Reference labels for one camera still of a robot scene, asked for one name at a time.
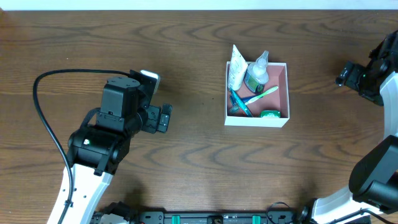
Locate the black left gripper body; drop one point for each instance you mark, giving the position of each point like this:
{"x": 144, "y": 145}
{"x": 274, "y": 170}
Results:
{"x": 154, "y": 118}

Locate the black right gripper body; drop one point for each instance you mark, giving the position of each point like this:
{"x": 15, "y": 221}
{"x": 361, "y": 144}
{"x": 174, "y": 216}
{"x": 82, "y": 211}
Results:
{"x": 351, "y": 76}

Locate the green white toothbrush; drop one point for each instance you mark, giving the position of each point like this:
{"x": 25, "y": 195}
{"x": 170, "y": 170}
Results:
{"x": 235, "y": 109}

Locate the green white soap box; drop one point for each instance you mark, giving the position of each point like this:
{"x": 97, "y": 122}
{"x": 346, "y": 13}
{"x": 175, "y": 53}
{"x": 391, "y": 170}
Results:
{"x": 270, "y": 114}

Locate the clear pump soap bottle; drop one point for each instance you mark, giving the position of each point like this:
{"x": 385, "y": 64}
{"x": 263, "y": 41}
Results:
{"x": 256, "y": 74}

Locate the teal Colgate toothpaste tube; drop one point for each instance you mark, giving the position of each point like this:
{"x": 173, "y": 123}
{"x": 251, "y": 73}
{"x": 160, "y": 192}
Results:
{"x": 240, "y": 103}

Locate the blue disposable razor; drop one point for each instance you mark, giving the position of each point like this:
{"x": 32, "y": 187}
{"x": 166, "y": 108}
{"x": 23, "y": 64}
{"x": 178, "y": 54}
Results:
{"x": 246, "y": 100}

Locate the white lotion tube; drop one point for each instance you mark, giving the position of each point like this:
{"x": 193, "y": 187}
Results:
{"x": 237, "y": 69}

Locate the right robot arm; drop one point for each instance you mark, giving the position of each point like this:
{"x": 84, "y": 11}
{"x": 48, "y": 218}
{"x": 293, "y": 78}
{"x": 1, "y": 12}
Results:
{"x": 372, "y": 187}

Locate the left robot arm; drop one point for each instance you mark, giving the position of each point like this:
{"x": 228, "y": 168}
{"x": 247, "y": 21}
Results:
{"x": 103, "y": 140}

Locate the white box pink interior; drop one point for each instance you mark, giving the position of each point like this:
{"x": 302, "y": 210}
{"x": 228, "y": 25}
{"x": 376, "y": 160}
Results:
{"x": 277, "y": 101}

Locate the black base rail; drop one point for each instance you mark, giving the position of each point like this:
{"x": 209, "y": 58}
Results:
{"x": 122, "y": 213}

